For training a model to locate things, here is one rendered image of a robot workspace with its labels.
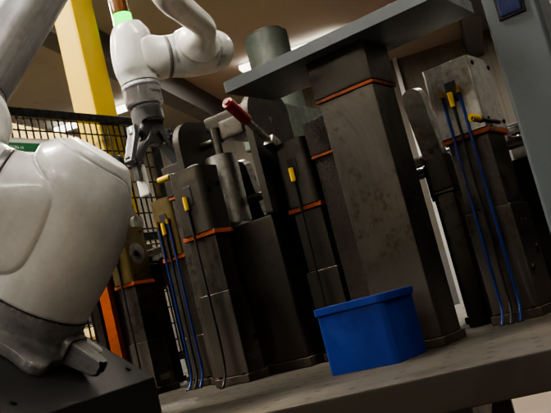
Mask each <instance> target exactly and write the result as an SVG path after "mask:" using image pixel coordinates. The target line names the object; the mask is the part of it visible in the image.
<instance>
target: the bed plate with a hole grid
mask: <svg viewBox="0 0 551 413"><path fill-rule="evenodd" d="M454 306H455V310H456V312H457V316H458V321H459V324H460V327H461V329H465V330H466V334H467V336H466V337H464V338H461V339H459V340H457V341H455V342H453V343H450V344H448V345H446V346H442V347H435V348H431V349H426V352H423V353H421V354H419V355H417V356H414V357H412V358H410V359H407V360H405V361H403V362H400V363H398V364H394V365H386V366H381V367H377V368H373V369H369V370H360V371H356V372H352V373H347V374H339V375H335V376H333V375H332V373H331V369H330V363H329V362H325V361H324V362H322V363H320V364H317V365H314V366H310V367H306V368H302V369H297V370H290V371H285V372H282V373H278V374H270V375H268V376H266V377H263V378H260V379H256V380H254V381H252V382H248V383H241V384H236V385H232V386H228V387H226V388H223V389H220V390H219V388H216V385H213V386H212V385H208V386H205V387H202V388H200V389H194V390H190V391H187V392H186V391H185V390H188V387H189V382H187V380H185V381H183V382H180V388H177V389H174V390H171V391H169V392H166V393H161V394H158V397H159V401H160V405H161V409H162V413H449V412H453V411H460V410H464V409H468V408H472V407H476V406H483V405H487V404H491V403H496V402H502V401H507V400H511V399H514V398H519V397H526V396H530V395H534V394H538V393H545V392H549V391H551V312H549V313H548V314H546V315H543V316H540V317H535V318H531V319H527V320H524V321H523V322H520V323H517V322H516V323H514V324H506V325H504V326H498V325H495V326H493V325H492V323H488V324H481V325H477V326H472V327H470V326H469V324H466V321H465V318H466V317H467V313H466V309H465V306H464V303H460V304H457V305H454Z"/></svg>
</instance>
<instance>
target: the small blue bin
mask: <svg viewBox="0 0 551 413"><path fill-rule="evenodd" d="M412 293H413V290H412V286H408V287H405V288H399V289H395V290H392V291H388V292H385V293H379V294H376V295H372V296H369V297H363V298H359V299H356V300H352V301H349V302H343V303H340V304H336V305H333V306H327V307H324V308H321V309H317V310H314V311H313V312H314V316H315V317H317V318H318V321H319V325H320V328H321V334H322V337H323V341H324V344H325V348H326V354H327V357H328V360H329V363H330V369H331V373H332V375H333V376H335V375H339V374H347V373H352V372H356V371H360V370H369V369H373V368H377V367H381V366H386V365H394V364H398V363H400V362H403V361H405V360H407V359H410V358H412V357H414V356H417V355H419V354H421V353H423V352H426V345H425V342H424V338H423V335H422V332H421V326H420V324H419V320H418V317H417V312H416V308H415V306H414V302H413V299H412Z"/></svg>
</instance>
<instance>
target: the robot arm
mask: <svg viewBox="0 0 551 413"><path fill-rule="evenodd" d="M67 1H68V0H0V355H1V356H4V357H5V358H7V359H8V360H9V361H11V362H12V363H13V364H15V365H16V366H17V367H18V368H19V369H20V370H22V371H23V372H25V373H26V374H30V375H33V376H37V377H40V376H43V375H44V374H45V373H46V372H47V371H49V370H54V369H56V368H60V367H63V366H68V367H70V368H72V369H74V370H78V371H80V372H82V373H85V374H88V375H91V376H93V377H98V376H100V374H101V373H102V372H103V371H104V370H105V368H106V366H107V359H105V358H104V357H103V356H102V349H101V348H100V346H98V345H97V344H95V343H93V342H91V341H90V340H88V339H87V338H86V337H85V336H83V335H82V334H83V332H84V327H85V326H86V323H87V320H88V318H89V316H90V314H91V312H92V310H93V309H94V307H95V306H96V304H97V303H98V300H99V299H100V297H101V296H102V293H103V292H104V290H105V288H106V286H107V284H108V282H109V280H110V278H111V276H112V274H113V271H114V269H115V268H116V264H117V262H118V261H119V258H120V256H121V253H122V250H123V247H124V246H125V241H126V235H127V230H128V227H129V222H130V213H131V203H132V186H131V178H130V171H129V169H130V170H131V169H133V172H134V178H135V180H136V181H137V185H138V188H139V195H140V197H146V196H148V195H150V194H151V189H150V186H149V182H148V176H147V172H146V168H145V165H141V164H142V162H143V159H144V156H145V154H146V151H147V149H148V147H150V146H153V147H157V148H158V149H161V150H162V151H163V152H164V153H165V155H166V156H167V157H168V159H169V160H170V161H171V163H172V164H174V163H176V162H177V160H176V156H175V150H174V146H173V140H172V137H173V133H174V129H173V128H172V127H170V128H168V129H165V128H164V127H163V121H164V120H165V117H164V114H163V110H162V106H161V105H162V104H163V97H162V91H161V87H160V82H159V80H162V79H168V78H188V77H195V76H201V75H209V74H212V73H215V72H217V71H219V70H222V69H224V68H226V67H227V66H228V65H229V64H230V62H231V60H232V59H233V56H234V45H233V43H232V41H231V39H230V37H229V36H228V35H227V34H225V33H223V32H221V31H219V30H216V24H215V22H214V20H213V19H212V18H211V17H210V15H209V14H208V13H207V12H206V11H204V10H203V9H202V8H201V7H200V6H199V5H198V4H197V3H196V2H195V1H194V0H153V2H154V3H155V5H156V6H157V7H158V9H160V10H161V11H162V12H163V13H164V14H166V15H167V16H169V17H170V18H171V19H173V20H175V21H176V22H178V23H179V24H181V25H183V26H184V27H183V28H181V29H178V30H177V31H175V32H174V33H173V34H169V35H163V36H158V35H153V34H150V31H149V29H148V28H147V27H146V26H145V25H144V24H143V23H142V22H141V21H139V20H126V21H123V22H121V23H119V24H117V25H116V26H115V27H114V28H113V30H112V34H111V37H110V49H111V57H112V65H113V69H114V72H115V75H116V78H117V79H118V81H119V83H120V85H121V89H122V90H121V91H122V93H123V97H124V100H125V107H126V109H127V110H128V111H131V113H130V114H131V119H132V122H133V125H131V126H130V127H128V128H127V129H126V130H127V136H128V137H127V143H126V149H125V165H123V164H122V163H121V162H119V161H118V160H117V159H116V158H114V157H112V156H110V155H109V154H107V153H106V152H104V151H102V150H101V149H99V148H97V147H95V146H94V145H92V144H90V143H87V142H85V141H84V140H81V139H79V138H54V139H50V140H48V141H46V142H43V143H41V144H39V147H38V149H37V150H36V152H35V153H31V152H23V151H19V150H16V149H14V148H12V147H9V146H8V144H9V140H10V137H11V133H12V130H13V125H12V121H11V115H10V112H9V110H8V108H7V104H8V103H9V101H10V100H11V97H12V95H13V94H14V92H15V91H16V89H17V87H18V85H19V84H20V82H21V81H22V79H23V77H24V75H25V73H26V71H27V70H28V69H29V67H30V65H31V63H32V61H33V60H34V58H35V56H36V55H37V53H38V51H39V49H40V48H41V46H42V45H43V42H44V40H45V39H46V38H47V36H48V34H49V32H50V30H51V29H52V27H53V26H54V24H55V22H56V20H57V18H58V17H59V15H60V14H61V11H62V10H63V8H64V6H65V5H66V3H67ZM163 140H164V142H163ZM137 146H138V147H137ZM126 166H128V168H129V169H128V168H127V167H126Z"/></svg>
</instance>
